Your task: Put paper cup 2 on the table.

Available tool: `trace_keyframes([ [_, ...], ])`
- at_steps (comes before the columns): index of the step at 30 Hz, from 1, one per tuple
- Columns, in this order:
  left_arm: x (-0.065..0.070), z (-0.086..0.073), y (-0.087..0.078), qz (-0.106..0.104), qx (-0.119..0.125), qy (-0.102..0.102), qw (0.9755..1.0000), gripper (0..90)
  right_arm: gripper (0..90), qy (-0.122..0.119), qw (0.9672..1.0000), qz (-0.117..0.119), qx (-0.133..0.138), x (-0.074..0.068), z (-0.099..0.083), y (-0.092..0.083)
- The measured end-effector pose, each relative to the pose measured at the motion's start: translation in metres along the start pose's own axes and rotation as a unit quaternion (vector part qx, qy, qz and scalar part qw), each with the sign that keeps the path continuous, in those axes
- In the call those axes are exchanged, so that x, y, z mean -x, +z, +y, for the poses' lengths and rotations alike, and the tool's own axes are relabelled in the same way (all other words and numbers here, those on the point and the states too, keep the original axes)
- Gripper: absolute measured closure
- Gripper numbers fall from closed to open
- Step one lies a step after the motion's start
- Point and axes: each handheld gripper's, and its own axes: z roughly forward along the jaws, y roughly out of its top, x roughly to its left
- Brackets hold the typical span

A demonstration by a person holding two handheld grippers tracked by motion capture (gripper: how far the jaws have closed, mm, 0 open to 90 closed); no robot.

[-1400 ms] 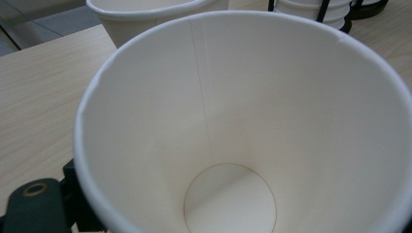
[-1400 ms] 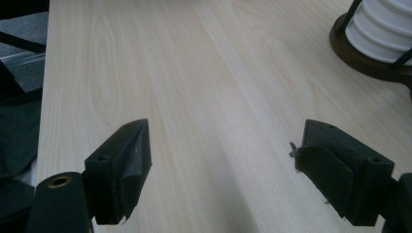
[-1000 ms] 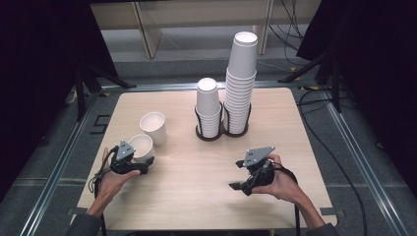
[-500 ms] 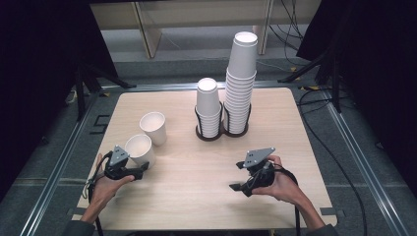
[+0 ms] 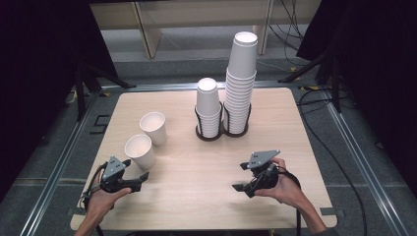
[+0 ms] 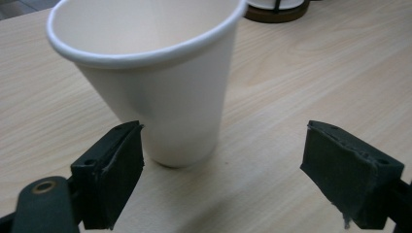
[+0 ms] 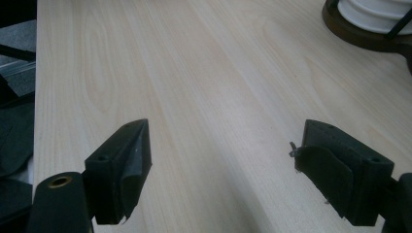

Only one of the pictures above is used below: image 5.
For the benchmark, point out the person's right hand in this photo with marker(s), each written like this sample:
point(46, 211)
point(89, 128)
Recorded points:
point(288, 190)

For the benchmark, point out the short stack of paper cups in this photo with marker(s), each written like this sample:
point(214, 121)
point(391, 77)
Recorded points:
point(208, 101)

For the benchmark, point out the light wooden furniture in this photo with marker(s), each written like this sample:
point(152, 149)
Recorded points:
point(196, 13)

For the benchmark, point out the black curtain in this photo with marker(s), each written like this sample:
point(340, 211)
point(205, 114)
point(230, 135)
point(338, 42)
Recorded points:
point(377, 65)
point(39, 65)

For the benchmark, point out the tall stack of paper cups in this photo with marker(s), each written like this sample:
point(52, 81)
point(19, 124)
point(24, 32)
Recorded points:
point(243, 59)

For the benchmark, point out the white paper cup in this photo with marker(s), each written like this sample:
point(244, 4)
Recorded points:
point(142, 155)
point(155, 132)

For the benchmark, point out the black metal stand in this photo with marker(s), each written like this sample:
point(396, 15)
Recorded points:
point(80, 91)
point(336, 85)

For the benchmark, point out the aluminium floor rail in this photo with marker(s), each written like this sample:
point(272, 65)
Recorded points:
point(364, 164)
point(55, 173)
point(164, 87)

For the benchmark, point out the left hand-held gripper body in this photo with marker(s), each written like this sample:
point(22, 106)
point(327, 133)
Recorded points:
point(113, 168)

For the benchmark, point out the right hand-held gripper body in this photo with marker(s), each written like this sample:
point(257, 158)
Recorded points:
point(262, 157)

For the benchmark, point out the person's left hand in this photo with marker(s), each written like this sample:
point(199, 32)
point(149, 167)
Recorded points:
point(100, 203)

